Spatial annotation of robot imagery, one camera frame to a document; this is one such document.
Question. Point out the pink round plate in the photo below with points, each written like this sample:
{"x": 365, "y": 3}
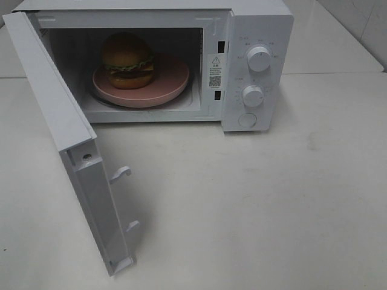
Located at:
{"x": 170, "y": 79}

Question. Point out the white warning label sticker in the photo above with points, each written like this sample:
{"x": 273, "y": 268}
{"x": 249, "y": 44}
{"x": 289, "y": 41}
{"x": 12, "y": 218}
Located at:
{"x": 215, "y": 68}

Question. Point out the glass microwave turntable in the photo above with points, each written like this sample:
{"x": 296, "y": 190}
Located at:
{"x": 182, "y": 101}

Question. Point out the white lower microwave knob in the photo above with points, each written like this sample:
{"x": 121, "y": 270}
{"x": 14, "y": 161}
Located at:
{"x": 252, "y": 96}

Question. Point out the burger with sesame bun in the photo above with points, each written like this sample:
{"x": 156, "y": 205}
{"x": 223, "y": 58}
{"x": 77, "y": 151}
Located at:
{"x": 128, "y": 61}

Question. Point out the white microwave oven body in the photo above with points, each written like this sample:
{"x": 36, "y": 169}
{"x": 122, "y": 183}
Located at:
{"x": 74, "y": 32}

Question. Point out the round white door button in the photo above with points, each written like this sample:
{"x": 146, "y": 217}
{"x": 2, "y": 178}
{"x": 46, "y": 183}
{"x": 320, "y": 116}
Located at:
{"x": 247, "y": 120}

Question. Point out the white upper microwave knob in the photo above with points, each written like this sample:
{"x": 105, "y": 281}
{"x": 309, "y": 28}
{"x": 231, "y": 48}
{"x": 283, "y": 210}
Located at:
{"x": 259, "y": 58}

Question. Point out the white microwave knob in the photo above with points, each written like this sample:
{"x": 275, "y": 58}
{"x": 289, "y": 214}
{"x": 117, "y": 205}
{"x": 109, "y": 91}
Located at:
{"x": 259, "y": 58}
{"x": 252, "y": 96}

